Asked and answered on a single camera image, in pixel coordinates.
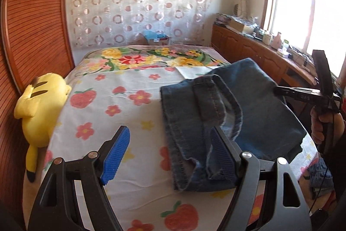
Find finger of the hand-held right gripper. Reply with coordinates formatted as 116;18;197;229
312;49;335;102
274;86;326;105

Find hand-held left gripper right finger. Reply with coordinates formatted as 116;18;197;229
209;125;310;231

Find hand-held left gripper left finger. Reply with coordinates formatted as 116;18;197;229
28;125;131;231

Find blue denim pants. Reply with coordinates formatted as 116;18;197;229
160;59;307;192

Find person's right hand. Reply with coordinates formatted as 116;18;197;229
310;106;346;152

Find white strawberry print sheet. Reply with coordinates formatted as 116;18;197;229
22;65;325;231

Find pink bottle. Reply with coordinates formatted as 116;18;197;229
270;32;283;49

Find wooden cabinet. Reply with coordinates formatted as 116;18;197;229
211;24;318;102

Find crumpled denim garment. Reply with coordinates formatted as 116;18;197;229
308;158;335;194

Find window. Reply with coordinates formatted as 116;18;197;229
266;0;346;77

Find flat cardboard box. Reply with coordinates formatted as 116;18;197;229
230;17;254;33

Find yellow plush toy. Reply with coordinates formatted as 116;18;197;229
15;73;72;183

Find floral blanket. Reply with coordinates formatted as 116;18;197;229
78;44;230;75

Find cardboard box with blue cloth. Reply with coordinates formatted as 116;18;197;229
135;29;173;45

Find sheer circle pattern curtain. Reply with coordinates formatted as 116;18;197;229
66;0;214;49

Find wooden louvered wardrobe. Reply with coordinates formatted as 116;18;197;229
0;0;75;231

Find black cable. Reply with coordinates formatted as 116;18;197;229
309;112;338;216

